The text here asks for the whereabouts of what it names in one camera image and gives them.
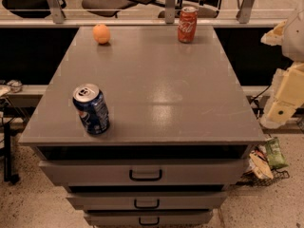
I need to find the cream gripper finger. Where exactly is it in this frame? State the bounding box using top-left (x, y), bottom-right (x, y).
top-left (260, 62), bottom-right (304, 129)
top-left (260, 20), bottom-right (286, 46)

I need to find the red coke can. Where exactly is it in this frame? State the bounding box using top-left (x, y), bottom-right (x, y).
top-left (178, 7), bottom-right (198, 43)

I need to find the blue pepsi can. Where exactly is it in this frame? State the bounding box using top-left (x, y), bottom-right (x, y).
top-left (72, 84), bottom-right (110, 135)

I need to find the green snack bag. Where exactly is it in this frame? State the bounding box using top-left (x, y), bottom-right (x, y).
top-left (265, 137), bottom-right (288, 169)

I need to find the tan snack bag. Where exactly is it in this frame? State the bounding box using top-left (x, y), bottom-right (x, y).
top-left (249, 153), bottom-right (274, 180)

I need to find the metal railing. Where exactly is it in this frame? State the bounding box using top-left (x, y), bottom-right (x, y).
top-left (0, 0), bottom-right (304, 29)

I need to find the grey drawer cabinet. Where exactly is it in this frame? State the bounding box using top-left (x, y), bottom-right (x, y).
top-left (18, 25), bottom-right (267, 228)

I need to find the top grey drawer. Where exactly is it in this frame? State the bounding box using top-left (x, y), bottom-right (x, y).
top-left (39, 159), bottom-right (245, 186)

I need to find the grey drawer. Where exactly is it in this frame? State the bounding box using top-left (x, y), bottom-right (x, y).
top-left (39, 159), bottom-right (245, 186)
top-left (84, 210), bottom-right (213, 226)
top-left (66, 191), bottom-right (227, 211)

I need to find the dark office chair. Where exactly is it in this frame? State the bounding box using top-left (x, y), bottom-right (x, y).
top-left (81, 0), bottom-right (162, 19)

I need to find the middle grey drawer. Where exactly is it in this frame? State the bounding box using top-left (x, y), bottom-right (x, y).
top-left (66, 191), bottom-right (227, 211)

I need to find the orange fruit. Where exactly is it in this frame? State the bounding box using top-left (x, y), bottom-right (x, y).
top-left (92, 25), bottom-right (110, 44)

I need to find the bottom grey drawer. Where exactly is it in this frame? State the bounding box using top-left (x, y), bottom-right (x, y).
top-left (84, 210), bottom-right (213, 226)

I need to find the dark round chair left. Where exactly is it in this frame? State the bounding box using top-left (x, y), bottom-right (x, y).
top-left (1, 0), bottom-right (67, 19)

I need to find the black stand left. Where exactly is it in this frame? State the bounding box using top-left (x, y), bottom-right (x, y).
top-left (0, 98), bottom-right (21, 185)

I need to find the black wire basket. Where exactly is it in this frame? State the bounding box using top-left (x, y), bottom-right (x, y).
top-left (237, 169), bottom-right (290, 187)

